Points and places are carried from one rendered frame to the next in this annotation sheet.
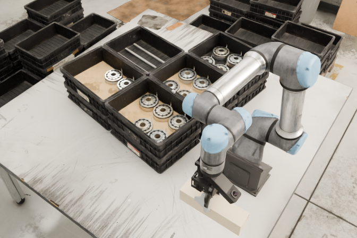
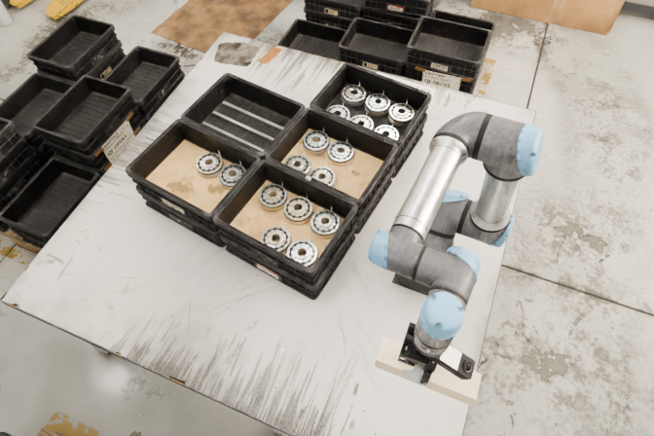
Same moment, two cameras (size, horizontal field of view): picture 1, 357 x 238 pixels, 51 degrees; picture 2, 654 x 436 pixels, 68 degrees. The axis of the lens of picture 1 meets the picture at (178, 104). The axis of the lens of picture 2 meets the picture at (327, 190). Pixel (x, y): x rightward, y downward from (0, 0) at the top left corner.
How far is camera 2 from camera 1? 0.46 m
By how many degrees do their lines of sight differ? 13
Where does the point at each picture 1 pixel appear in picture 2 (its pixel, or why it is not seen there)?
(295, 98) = (508, 187)
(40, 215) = not seen: hidden behind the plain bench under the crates
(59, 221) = not seen: hidden behind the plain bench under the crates
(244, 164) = not seen: hidden behind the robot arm
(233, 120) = (459, 276)
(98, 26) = (149, 64)
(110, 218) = (264, 382)
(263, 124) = (452, 211)
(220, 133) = (452, 310)
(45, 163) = (144, 319)
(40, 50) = (74, 124)
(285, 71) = (497, 160)
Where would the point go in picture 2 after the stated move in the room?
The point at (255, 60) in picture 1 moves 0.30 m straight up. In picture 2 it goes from (453, 151) to (484, 45)
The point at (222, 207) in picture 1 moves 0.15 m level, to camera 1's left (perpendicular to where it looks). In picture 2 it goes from (443, 375) to (381, 390)
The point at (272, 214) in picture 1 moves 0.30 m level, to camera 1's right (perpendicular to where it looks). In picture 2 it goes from (477, 324) to (560, 305)
